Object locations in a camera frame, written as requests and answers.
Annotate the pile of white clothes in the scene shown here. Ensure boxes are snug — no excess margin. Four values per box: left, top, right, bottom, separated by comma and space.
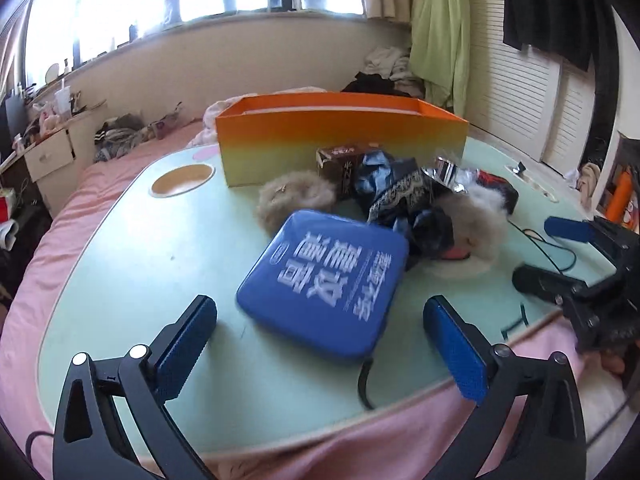
362, 46, 416, 86

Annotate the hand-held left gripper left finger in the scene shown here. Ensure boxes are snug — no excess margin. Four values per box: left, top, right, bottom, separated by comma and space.
52, 295, 218, 480

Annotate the orange cardboard box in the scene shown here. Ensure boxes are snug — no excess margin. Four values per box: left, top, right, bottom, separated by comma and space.
215, 91, 470, 188

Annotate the small brown box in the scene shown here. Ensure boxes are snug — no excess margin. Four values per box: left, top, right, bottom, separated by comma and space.
315, 142, 386, 193

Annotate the mint green desktop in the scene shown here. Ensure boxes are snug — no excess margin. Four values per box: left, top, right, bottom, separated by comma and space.
37, 132, 601, 461

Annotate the hanging green garment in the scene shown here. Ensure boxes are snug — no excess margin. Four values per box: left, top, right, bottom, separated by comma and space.
410, 0, 471, 111

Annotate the white lidded cup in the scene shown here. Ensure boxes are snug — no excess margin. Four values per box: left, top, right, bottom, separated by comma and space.
54, 80, 74, 122

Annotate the silver foil packet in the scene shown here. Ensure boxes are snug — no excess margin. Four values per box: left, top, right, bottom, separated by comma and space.
422, 155, 481, 196

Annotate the hanging black garment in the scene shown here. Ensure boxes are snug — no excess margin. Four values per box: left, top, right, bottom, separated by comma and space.
502, 0, 623, 161

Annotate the black lace-trimmed cloth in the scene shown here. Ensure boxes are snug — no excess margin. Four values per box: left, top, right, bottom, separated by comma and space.
352, 152, 456, 271

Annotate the window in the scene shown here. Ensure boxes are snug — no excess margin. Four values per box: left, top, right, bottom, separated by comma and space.
20, 0, 371, 68

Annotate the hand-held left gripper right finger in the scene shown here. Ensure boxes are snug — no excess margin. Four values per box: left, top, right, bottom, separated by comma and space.
422, 295, 588, 480

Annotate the fluffy beige pouch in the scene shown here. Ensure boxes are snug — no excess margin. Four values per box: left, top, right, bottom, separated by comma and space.
440, 185, 511, 273
256, 170, 338, 236

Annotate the white louvered closet door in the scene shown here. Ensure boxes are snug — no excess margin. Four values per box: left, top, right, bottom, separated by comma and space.
465, 0, 601, 161

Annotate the person's right hand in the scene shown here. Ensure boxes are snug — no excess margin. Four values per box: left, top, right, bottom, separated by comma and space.
597, 347, 628, 376

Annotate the orange bottle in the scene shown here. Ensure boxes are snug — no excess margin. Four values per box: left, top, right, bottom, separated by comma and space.
612, 172, 636, 221

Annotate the beige cloth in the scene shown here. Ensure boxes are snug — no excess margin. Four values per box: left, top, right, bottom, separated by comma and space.
577, 162, 603, 206

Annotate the blue tin box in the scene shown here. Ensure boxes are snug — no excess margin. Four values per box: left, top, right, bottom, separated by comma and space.
236, 210, 411, 361

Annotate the pile of striped clothes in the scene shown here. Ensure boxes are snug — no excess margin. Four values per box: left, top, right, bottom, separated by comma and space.
94, 105, 186, 161

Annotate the red and black pouch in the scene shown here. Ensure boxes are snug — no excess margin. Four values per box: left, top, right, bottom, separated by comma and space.
475, 170, 521, 216

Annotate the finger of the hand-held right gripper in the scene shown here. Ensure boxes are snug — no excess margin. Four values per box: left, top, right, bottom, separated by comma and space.
544, 216, 601, 246
512, 265, 591, 306

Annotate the white cabinet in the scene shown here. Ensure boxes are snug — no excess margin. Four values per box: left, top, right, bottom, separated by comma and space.
22, 110, 108, 196

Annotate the black cable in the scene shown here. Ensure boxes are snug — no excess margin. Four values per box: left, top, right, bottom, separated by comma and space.
510, 227, 578, 273

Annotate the pink bed sheet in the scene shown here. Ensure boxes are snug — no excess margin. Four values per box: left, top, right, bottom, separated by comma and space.
0, 130, 640, 480

